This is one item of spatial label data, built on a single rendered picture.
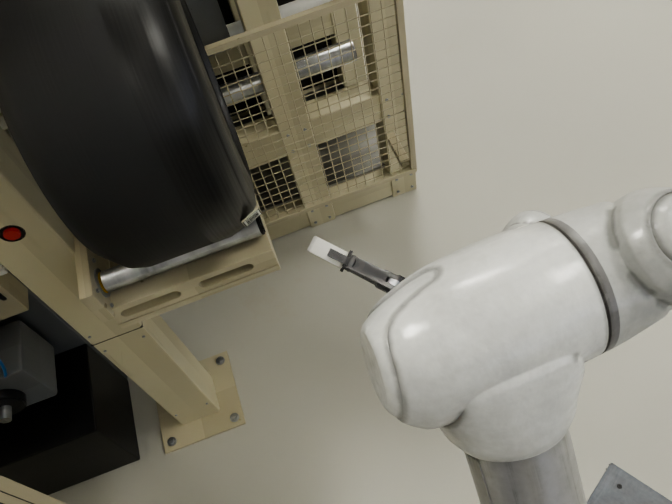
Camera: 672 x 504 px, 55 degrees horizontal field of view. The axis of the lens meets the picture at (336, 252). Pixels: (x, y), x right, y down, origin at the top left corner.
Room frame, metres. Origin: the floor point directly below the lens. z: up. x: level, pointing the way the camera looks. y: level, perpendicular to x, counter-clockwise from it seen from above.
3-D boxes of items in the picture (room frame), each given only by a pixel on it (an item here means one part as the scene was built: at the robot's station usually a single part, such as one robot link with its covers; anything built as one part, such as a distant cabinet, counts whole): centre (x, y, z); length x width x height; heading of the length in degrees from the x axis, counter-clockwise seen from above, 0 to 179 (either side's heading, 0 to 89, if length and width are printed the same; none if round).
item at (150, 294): (0.80, 0.31, 0.83); 0.36 x 0.09 x 0.06; 95
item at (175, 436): (0.90, 0.57, 0.01); 0.27 x 0.27 x 0.02; 5
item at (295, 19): (1.29, 0.12, 0.65); 0.90 x 0.02 x 0.70; 95
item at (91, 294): (0.92, 0.50, 0.90); 0.40 x 0.03 x 0.10; 5
